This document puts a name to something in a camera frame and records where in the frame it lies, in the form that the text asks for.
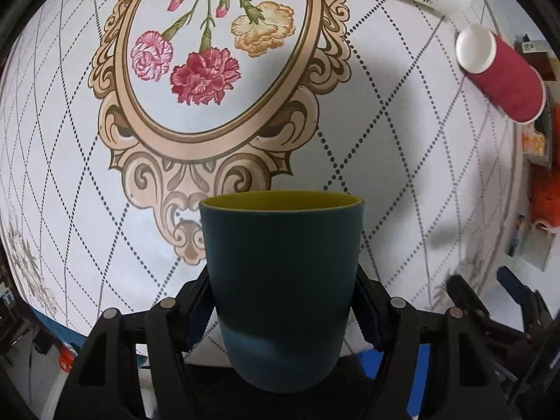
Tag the dark teal plastic cup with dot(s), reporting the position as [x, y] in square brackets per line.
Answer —
[282, 268]

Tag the orange plastic bag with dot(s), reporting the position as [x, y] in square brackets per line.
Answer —
[544, 194]

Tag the red paper cup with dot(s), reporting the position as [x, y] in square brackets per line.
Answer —
[501, 74]

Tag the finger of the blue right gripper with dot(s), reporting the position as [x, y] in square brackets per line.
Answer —
[530, 301]

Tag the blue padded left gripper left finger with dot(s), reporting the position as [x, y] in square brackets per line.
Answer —
[195, 304]

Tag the floral diamond pattern tablecloth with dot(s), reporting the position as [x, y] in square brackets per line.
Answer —
[118, 117]

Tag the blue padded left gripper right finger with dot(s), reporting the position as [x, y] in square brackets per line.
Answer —
[370, 304]

